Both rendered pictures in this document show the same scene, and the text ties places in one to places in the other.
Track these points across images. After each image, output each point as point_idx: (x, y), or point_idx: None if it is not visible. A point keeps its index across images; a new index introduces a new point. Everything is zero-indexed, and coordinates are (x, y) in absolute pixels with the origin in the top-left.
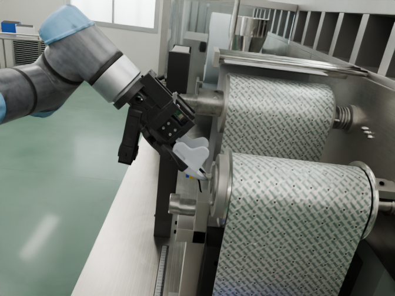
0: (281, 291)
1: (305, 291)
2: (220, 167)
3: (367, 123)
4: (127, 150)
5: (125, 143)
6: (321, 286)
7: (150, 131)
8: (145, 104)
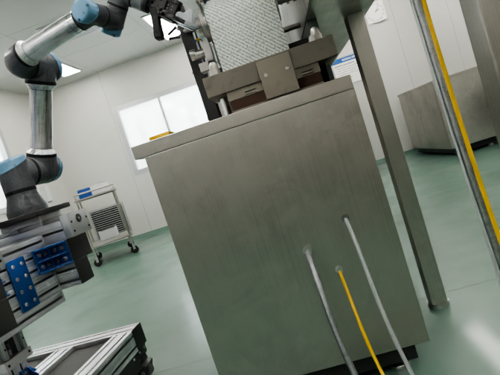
0: (258, 57)
1: (270, 51)
2: (198, 10)
3: None
4: (156, 29)
5: (154, 25)
6: (276, 44)
7: (161, 10)
8: (155, 2)
